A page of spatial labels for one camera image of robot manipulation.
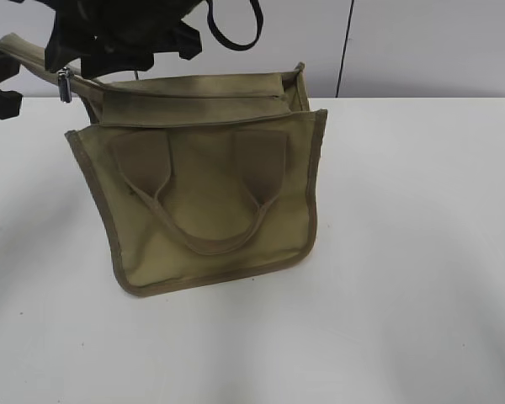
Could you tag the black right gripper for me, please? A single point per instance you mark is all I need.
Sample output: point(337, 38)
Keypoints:
point(135, 23)

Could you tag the silver zipper pull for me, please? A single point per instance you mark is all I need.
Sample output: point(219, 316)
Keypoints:
point(64, 85)

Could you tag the yellow canvas bag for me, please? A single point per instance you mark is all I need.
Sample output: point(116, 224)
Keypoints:
point(198, 179)

